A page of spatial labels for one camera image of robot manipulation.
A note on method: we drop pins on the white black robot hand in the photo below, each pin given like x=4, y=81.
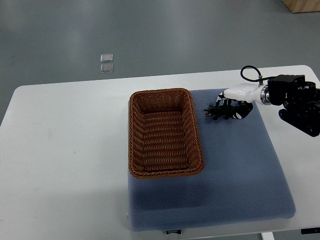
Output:
x=237, y=101

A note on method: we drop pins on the dark toy crocodile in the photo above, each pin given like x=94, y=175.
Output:
x=224, y=111

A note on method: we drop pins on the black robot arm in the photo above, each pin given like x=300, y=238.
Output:
x=300, y=100

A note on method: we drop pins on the brown wicker basket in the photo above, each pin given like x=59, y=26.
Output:
x=163, y=135

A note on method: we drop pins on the blue foam cushion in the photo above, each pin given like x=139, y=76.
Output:
x=242, y=179

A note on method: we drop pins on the cardboard box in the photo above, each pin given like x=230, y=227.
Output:
x=302, y=6

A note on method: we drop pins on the upper floor plate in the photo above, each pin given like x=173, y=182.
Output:
x=106, y=57

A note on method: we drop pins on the black table control panel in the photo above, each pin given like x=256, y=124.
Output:
x=314, y=230

